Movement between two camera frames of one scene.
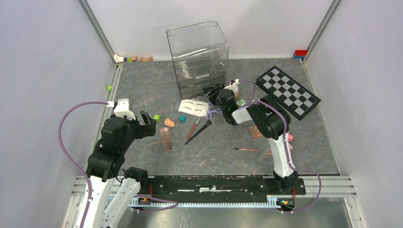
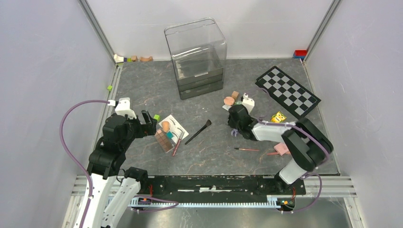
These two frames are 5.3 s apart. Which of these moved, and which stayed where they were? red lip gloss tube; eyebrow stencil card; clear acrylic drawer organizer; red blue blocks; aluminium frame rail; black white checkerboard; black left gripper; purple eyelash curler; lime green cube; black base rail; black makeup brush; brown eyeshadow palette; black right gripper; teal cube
Moved: red lip gloss tube; purple eyelash curler; teal cube; eyebrow stencil card; black right gripper
Stayed: aluminium frame rail; clear acrylic drawer organizer; red blue blocks; black makeup brush; black left gripper; black white checkerboard; black base rail; brown eyeshadow palette; lime green cube
